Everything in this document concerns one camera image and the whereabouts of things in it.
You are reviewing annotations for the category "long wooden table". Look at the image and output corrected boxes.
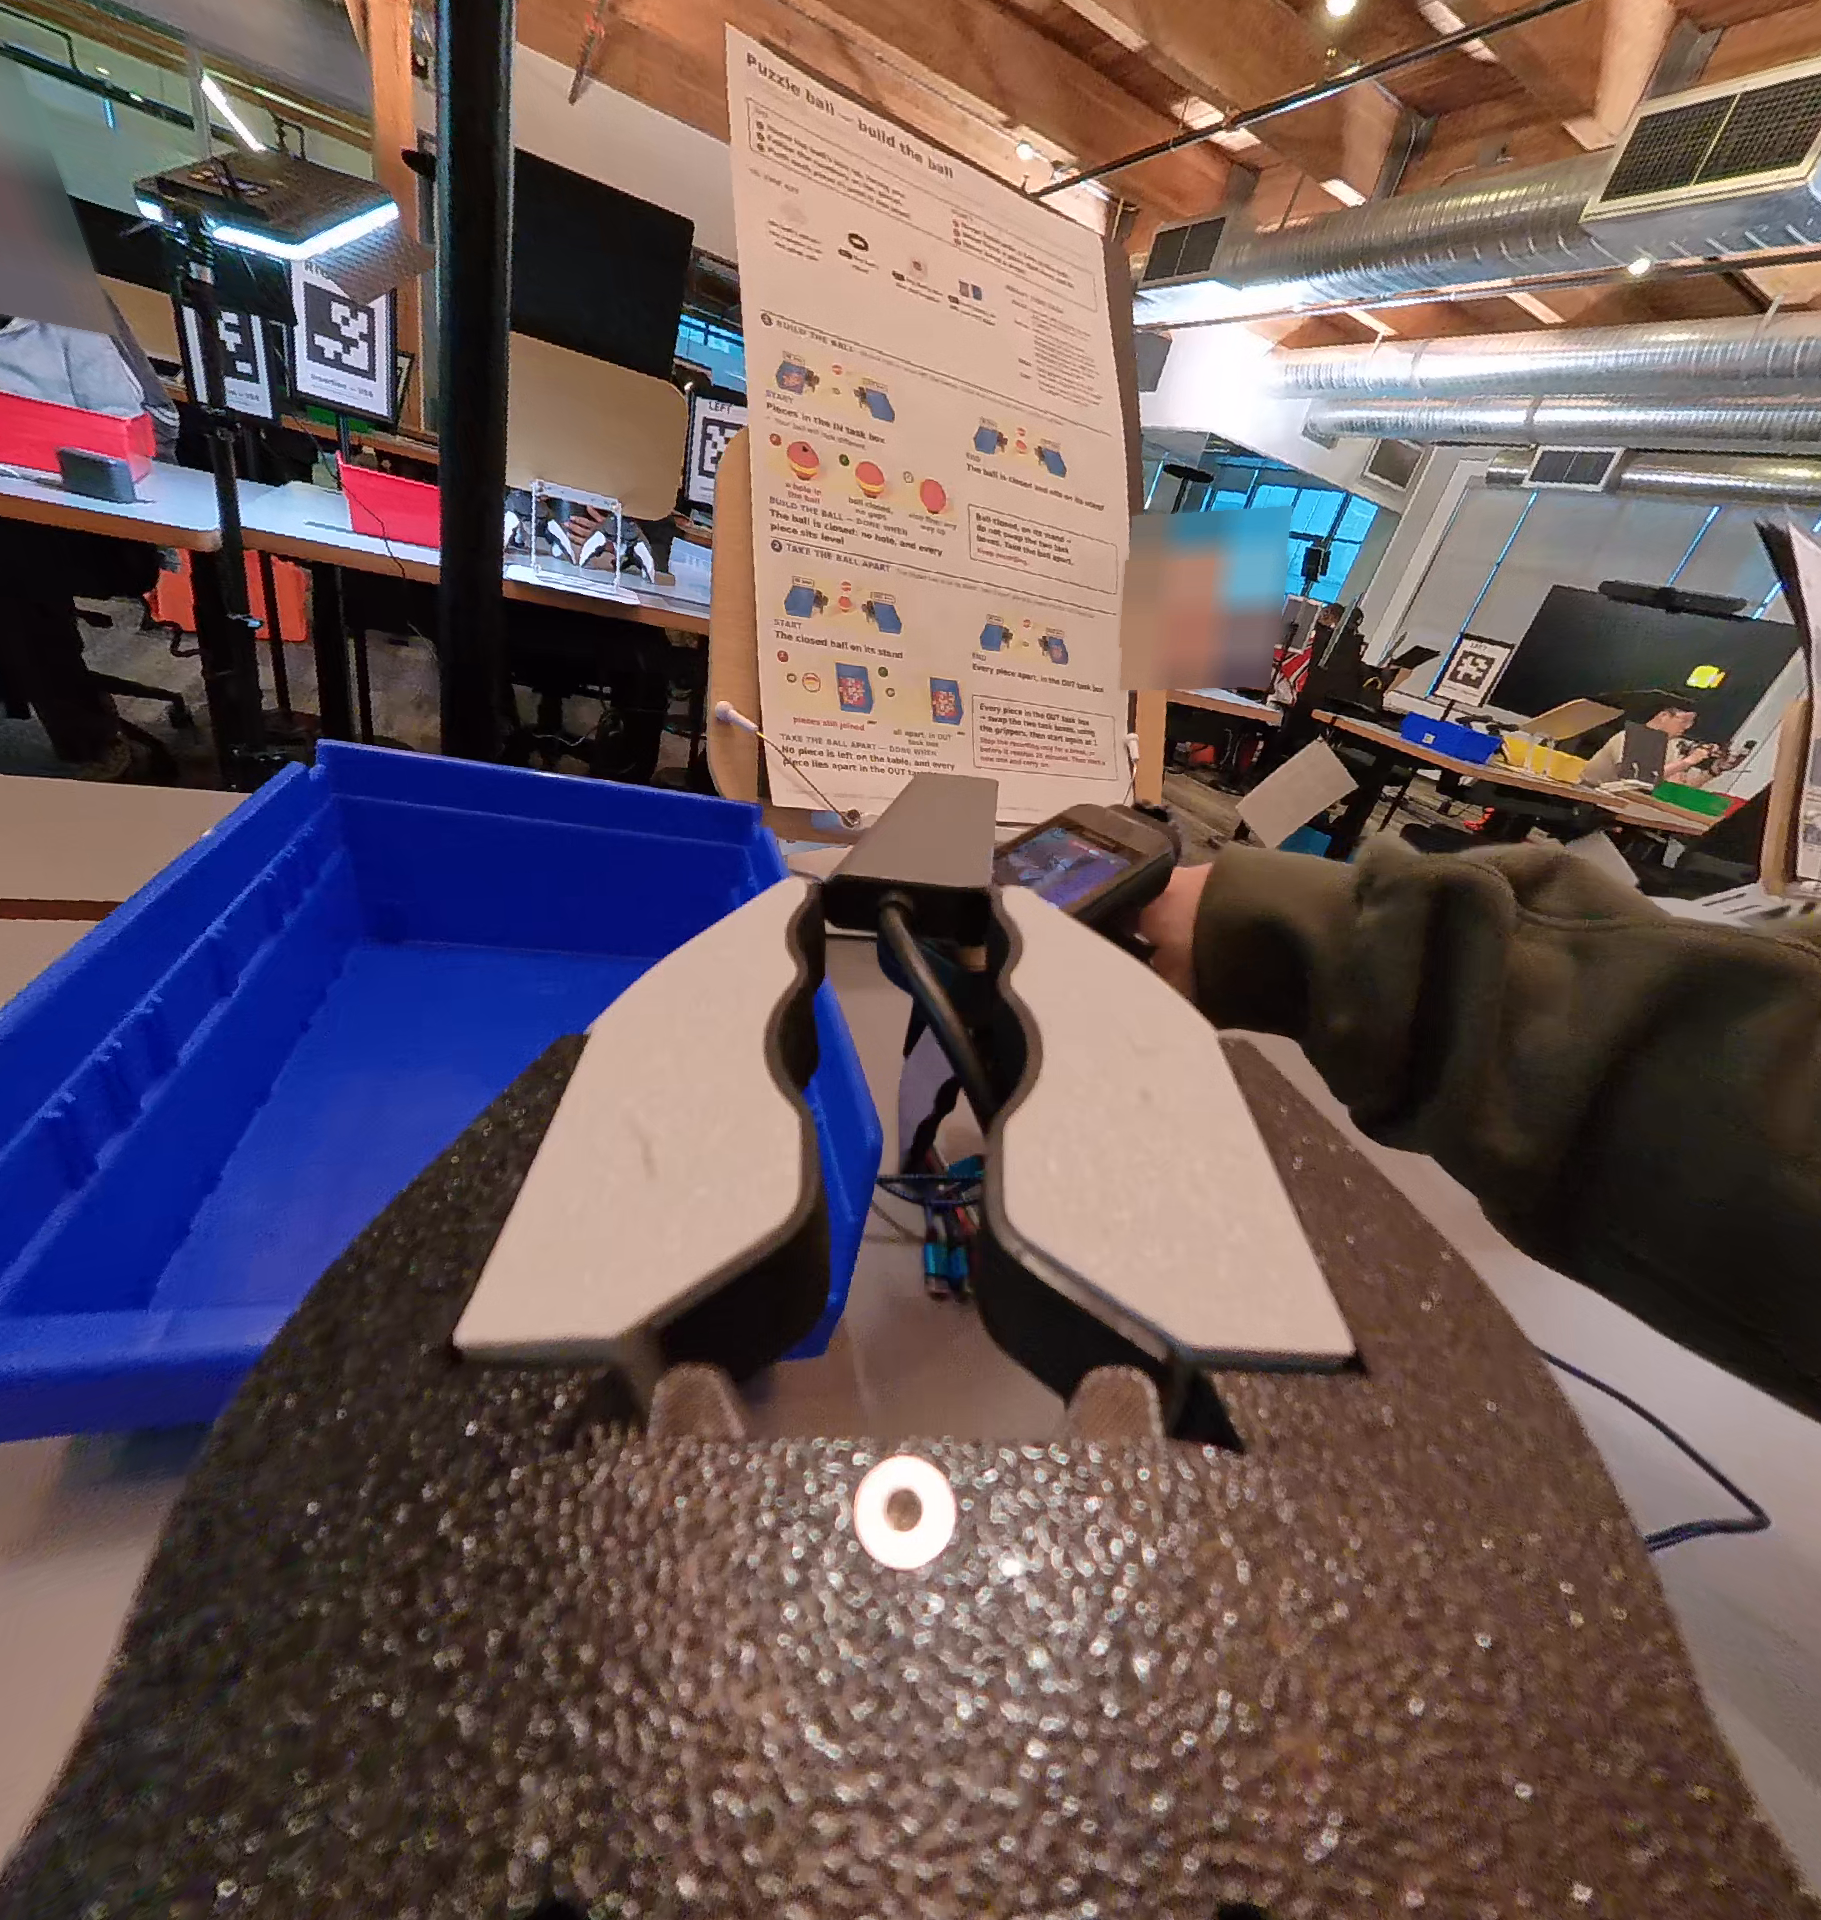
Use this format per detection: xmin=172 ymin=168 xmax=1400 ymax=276
xmin=1315 ymin=707 xmax=1737 ymax=842

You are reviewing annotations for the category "black monitor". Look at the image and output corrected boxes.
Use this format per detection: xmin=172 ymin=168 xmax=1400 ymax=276
xmin=1492 ymin=586 xmax=1803 ymax=747

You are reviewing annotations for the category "person's right forearm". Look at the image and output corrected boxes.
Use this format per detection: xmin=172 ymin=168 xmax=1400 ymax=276
xmin=1191 ymin=838 xmax=1821 ymax=1449

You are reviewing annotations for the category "clear acrylic stand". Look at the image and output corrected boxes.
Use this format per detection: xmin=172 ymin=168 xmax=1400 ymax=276
xmin=502 ymin=479 xmax=672 ymax=589

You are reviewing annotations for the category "grey tilted board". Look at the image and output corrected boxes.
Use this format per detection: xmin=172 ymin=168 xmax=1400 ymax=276
xmin=1234 ymin=740 xmax=1363 ymax=850

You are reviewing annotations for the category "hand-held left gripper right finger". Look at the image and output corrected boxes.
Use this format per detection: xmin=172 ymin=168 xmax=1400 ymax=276
xmin=975 ymin=886 xmax=1365 ymax=1382

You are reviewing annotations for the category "red plastic bin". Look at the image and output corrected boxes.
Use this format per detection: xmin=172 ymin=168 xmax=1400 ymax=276
xmin=336 ymin=455 xmax=443 ymax=544
xmin=0 ymin=376 xmax=156 ymax=479

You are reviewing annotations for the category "black board panel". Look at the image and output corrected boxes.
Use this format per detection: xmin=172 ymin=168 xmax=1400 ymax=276
xmin=507 ymin=149 xmax=697 ymax=383

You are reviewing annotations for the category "black light panel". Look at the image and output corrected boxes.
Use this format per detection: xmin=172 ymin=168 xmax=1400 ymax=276
xmin=133 ymin=149 xmax=403 ymax=260

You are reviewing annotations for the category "cardboard box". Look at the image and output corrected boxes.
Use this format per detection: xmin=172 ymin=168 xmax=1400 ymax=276
xmin=1516 ymin=697 xmax=1641 ymax=755

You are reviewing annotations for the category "short black hub cable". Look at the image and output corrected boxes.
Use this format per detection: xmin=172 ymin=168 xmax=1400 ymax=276
xmin=872 ymin=891 xmax=1004 ymax=1130

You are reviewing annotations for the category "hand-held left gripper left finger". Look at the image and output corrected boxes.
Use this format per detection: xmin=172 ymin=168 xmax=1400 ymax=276
xmin=449 ymin=874 xmax=838 ymax=1389

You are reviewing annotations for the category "blue plastic bin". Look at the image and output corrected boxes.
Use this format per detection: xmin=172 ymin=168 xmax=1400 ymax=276
xmin=0 ymin=740 xmax=885 ymax=1449

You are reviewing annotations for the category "person's right hand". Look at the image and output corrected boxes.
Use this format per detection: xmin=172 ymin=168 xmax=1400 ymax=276
xmin=1150 ymin=862 xmax=1215 ymax=1001

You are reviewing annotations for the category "black pole stand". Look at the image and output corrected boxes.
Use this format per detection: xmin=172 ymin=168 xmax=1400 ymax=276
xmin=427 ymin=0 xmax=519 ymax=759

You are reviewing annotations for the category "grey desk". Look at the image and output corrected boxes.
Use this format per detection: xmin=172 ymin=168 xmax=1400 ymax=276
xmin=0 ymin=770 xmax=1821 ymax=1920

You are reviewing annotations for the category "silver ventilation duct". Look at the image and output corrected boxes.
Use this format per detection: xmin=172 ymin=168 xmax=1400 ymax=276
xmin=1132 ymin=142 xmax=1821 ymax=309

